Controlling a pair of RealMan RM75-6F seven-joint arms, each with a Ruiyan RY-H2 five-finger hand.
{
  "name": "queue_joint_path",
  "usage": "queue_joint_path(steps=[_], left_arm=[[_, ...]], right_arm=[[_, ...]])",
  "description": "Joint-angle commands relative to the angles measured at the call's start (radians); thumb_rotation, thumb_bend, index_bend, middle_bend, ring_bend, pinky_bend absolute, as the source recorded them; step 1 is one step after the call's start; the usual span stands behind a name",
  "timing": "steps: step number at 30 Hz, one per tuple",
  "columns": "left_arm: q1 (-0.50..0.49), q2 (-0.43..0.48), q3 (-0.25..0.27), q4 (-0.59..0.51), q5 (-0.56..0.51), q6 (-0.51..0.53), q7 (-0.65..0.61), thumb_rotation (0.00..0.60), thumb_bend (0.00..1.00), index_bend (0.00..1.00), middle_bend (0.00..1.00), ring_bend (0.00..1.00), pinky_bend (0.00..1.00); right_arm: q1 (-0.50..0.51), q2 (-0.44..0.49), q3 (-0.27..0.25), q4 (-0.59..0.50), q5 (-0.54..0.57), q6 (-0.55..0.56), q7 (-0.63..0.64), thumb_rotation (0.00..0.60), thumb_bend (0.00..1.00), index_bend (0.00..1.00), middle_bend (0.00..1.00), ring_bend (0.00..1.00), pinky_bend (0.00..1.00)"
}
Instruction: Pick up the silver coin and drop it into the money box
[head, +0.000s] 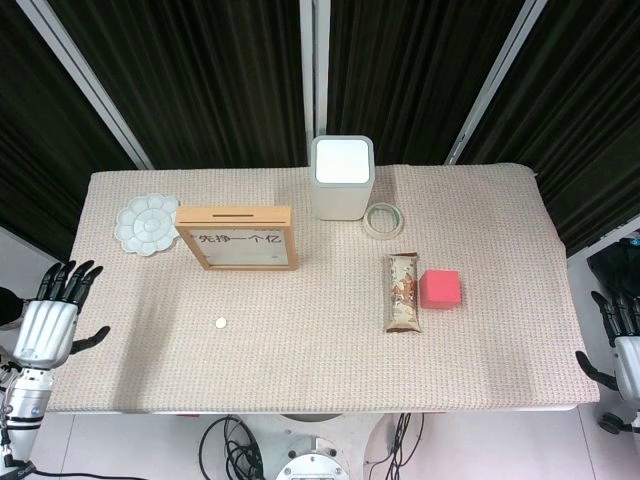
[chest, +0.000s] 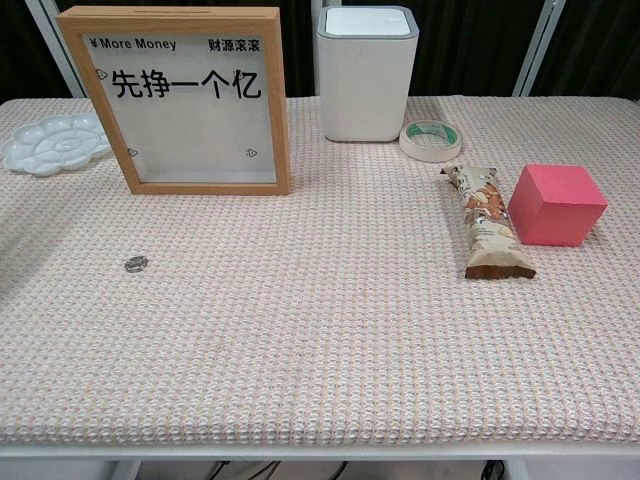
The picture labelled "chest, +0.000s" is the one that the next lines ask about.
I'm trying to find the white table frame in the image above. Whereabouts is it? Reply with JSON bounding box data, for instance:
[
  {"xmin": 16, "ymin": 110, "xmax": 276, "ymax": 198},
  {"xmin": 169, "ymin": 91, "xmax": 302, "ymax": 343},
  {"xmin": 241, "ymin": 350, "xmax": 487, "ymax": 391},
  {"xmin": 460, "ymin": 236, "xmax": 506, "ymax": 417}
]
[{"xmin": 0, "ymin": 440, "xmax": 640, "ymax": 480}]

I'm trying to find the black curtain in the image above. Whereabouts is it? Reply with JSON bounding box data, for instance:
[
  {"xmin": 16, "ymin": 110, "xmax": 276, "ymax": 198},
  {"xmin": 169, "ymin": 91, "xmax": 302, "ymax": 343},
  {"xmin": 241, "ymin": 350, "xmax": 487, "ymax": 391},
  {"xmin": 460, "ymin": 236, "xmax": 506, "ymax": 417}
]
[{"xmin": 0, "ymin": 0, "xmax": 640, "ymax": 104}]

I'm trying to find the wooden frame money box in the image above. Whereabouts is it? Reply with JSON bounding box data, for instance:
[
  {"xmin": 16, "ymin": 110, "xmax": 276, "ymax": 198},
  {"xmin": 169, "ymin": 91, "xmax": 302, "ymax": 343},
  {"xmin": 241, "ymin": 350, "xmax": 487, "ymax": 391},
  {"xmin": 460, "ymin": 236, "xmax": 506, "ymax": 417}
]
[{"xmin": 55, "ymin": 5, "xmax": 293, "ymax": 197}]

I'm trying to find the white metal post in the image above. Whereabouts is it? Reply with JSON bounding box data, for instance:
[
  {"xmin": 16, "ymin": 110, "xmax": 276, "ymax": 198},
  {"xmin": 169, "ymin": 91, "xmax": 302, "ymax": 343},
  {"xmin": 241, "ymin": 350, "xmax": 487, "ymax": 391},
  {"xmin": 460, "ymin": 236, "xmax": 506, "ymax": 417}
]
[
  {"xmin": 511, "ymin": 0, "xmax": 568, "ymax": 98},
  {"xmin": 25, "ymin": 0, "xmax": 89, "ymax": 100}
]

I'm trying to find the white flower paint palette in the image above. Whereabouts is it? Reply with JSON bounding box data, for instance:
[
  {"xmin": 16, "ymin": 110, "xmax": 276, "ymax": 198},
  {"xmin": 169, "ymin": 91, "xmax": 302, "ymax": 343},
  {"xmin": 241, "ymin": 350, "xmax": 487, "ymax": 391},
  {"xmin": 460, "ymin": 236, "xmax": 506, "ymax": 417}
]
[{"xmin": 0, "ymin": 112, "xmax": 110, "ymax": 177}]

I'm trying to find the pink woven tablecloth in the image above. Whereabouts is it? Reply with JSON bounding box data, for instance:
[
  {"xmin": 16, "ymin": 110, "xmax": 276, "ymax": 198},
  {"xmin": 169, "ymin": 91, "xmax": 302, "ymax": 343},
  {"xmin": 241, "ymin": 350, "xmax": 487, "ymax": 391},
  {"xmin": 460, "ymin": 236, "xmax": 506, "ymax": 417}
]
[{"xmin": 0, "ymin": 94, "xmax": 640, "ymax": 446}]

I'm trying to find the white lidded trash bin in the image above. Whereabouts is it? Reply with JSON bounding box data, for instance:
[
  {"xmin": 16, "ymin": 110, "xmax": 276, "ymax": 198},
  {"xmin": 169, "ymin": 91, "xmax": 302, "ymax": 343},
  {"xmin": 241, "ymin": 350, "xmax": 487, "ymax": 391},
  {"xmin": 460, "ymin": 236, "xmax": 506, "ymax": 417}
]
[{"xmin": 315, "ymin": 5, "xmax": 419, "ymax": 144}]

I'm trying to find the pink cube box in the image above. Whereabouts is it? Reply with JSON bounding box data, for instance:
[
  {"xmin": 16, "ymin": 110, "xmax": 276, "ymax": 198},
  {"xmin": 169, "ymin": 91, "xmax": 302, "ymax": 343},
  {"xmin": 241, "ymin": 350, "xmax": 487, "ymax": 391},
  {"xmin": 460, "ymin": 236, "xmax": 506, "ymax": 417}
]
[{"xmin": 507, "ymin": 163, "xmax": 610, "ymax": 248}]

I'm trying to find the beige masking tape roll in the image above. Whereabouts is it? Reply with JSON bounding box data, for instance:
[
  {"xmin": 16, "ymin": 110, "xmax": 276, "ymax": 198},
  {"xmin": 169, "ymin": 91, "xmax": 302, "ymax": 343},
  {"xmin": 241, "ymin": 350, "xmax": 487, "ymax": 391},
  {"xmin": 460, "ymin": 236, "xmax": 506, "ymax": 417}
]
[{"xmin": 398, "ymin": 119, "xmax": 465, "ymax": 163}]

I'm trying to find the brown snack bar packet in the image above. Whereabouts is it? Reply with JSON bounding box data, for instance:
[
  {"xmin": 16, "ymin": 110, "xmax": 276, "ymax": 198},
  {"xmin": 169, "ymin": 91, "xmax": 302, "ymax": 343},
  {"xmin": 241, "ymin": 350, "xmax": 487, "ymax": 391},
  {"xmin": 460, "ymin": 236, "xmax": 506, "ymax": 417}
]
[{"xmin": 440, "ymin": 164, "xmax": 537, "ymax": 280}]

